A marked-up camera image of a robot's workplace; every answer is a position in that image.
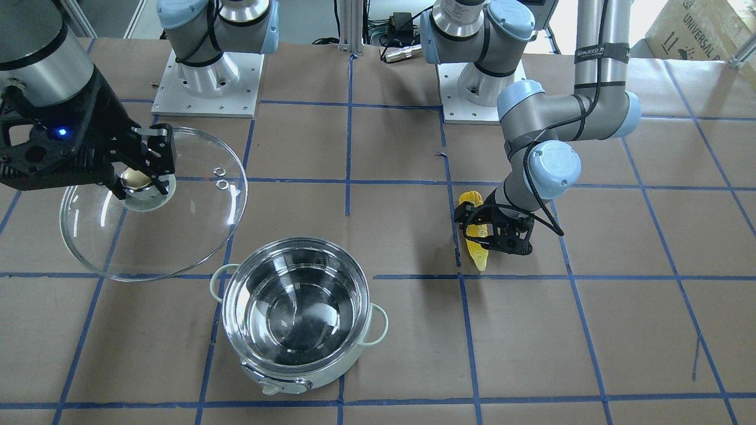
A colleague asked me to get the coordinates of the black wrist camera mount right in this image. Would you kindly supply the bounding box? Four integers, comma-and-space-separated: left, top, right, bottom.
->
2, 76, 117, 191

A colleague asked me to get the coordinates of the yellow corn cob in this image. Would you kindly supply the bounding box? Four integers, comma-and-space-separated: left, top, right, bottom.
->
459, 191, 488, 272

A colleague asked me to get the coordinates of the aluminium frame post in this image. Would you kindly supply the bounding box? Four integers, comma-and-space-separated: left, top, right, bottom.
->
337, 0, 367, 56

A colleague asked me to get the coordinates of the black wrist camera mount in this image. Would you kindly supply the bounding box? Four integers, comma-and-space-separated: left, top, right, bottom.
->
487, 209, 535, 256
2, 76, 117, 191

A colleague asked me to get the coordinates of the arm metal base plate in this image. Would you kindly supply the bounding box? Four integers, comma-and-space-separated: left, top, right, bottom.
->
436, 62, 526, 125
152, 52, 265, 119

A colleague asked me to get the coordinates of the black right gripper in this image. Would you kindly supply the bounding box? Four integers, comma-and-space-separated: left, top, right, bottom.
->
89, 68, 175, 201

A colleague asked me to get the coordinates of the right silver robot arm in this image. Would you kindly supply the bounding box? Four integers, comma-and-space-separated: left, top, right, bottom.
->
2, 1, 279, 202

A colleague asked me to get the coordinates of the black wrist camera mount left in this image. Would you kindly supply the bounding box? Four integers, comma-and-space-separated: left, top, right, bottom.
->
487, 209, 535, 256

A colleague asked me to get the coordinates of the pale green cooking pot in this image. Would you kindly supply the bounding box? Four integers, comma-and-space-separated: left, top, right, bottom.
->
208, 237, 389, 395

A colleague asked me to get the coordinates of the cardboard box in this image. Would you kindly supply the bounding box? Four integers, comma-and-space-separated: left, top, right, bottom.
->
645, 1, 754, 60

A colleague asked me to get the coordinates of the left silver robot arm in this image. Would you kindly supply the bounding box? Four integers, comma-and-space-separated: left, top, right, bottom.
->
419, 1, 641, 256

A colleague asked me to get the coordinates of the glass pot lid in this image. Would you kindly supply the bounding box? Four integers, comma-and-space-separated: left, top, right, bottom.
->
60, 127, 247, 282

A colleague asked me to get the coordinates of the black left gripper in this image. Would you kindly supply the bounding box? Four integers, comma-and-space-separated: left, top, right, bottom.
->
454, 201, 514, 250

